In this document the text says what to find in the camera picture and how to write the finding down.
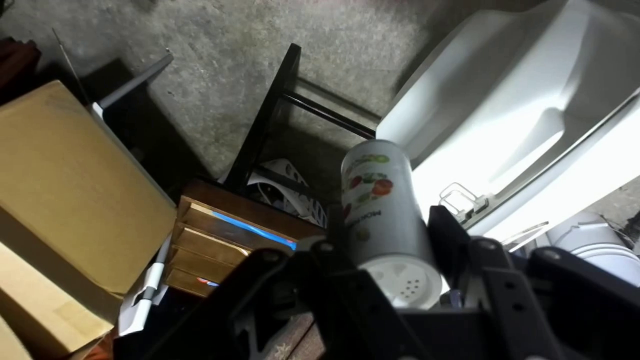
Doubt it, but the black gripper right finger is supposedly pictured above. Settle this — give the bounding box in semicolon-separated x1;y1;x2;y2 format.
425;205;640;360

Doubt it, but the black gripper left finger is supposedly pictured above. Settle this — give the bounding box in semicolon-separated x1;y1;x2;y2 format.
132;242;373;360

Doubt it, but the small white shaker container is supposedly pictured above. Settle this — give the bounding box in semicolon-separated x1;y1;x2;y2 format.
340;139;441;310

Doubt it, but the white washing machine door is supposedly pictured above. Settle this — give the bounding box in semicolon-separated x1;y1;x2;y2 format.
375;0;640;242

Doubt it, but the white plastic bucket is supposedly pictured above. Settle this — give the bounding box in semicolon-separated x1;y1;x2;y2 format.
534;220;640;286

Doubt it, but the dark wooden organizer tray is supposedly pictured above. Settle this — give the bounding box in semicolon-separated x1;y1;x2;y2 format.
164;179;324;298

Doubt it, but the large brown cardboard box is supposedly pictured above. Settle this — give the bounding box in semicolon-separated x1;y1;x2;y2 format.
0;77;177;360

